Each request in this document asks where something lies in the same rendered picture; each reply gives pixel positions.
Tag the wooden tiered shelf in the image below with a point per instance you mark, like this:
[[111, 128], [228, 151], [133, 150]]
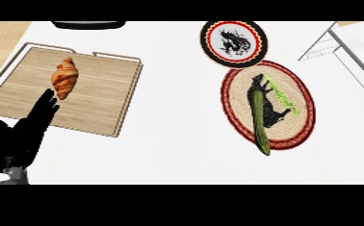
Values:
[[80, 88]]

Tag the oval woven red-rimmed placemat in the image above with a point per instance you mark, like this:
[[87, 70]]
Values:
[[293, 108]]

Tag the round dragon print plate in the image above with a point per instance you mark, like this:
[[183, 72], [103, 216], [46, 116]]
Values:
[[233, 43]]

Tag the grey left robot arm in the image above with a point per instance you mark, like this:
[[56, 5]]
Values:
[[13, 175]]

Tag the long green vegetable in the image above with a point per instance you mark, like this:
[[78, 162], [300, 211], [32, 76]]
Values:
[[259, 120]]

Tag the brown croissant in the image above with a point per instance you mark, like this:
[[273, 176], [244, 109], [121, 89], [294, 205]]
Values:
[[65, 78]]

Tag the black appliance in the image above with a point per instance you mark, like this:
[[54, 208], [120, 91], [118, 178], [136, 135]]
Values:
[[88, 24]]

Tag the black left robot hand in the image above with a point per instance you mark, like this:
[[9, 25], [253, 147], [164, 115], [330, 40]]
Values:
[[28, 130]]

